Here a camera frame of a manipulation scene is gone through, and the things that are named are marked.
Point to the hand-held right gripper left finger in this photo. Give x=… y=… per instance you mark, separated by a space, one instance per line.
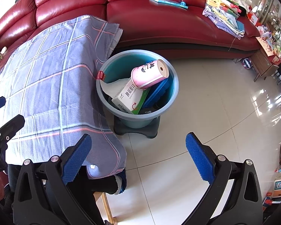
x=76 y=159

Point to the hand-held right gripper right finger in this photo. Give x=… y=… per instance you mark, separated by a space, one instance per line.
x=200 y=159

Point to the blue plastic tray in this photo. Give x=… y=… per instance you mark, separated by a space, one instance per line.
x=159 y=91

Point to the white paper napkin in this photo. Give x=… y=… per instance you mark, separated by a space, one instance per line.
x=112 y=88

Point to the white green medicine box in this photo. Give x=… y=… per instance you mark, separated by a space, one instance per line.
x=128 y=96

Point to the pink paper cup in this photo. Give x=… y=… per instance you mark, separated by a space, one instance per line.
x=147 y=77

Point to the teal plastic bucket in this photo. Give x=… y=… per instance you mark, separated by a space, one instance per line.
x=131 y=56

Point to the blue fuzzy slipper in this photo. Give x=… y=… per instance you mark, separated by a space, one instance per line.
x=122 y=182

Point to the dark plastic stool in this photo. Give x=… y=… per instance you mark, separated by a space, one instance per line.
x=152 y=131

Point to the grey checked cloth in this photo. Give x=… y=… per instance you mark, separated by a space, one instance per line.
x=49 y=75

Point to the blue white ball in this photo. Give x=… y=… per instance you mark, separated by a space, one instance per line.
x=247 y=63

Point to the wooden side table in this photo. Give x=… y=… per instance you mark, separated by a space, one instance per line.
x=264 y=63

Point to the pile of folded clothes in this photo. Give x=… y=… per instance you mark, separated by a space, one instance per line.
x=222 y=21

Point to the red leather sofa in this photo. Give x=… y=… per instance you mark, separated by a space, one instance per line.
x=166 y=23

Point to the red gift box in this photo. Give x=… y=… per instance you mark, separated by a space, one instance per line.
x=253 y=18

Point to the blue book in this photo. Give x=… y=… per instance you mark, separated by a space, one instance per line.
x=166 y=2

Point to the glass display cabinet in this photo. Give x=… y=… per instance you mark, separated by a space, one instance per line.
x=271 y=7

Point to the wooden table frame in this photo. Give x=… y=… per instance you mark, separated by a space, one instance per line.
x=107 y=206

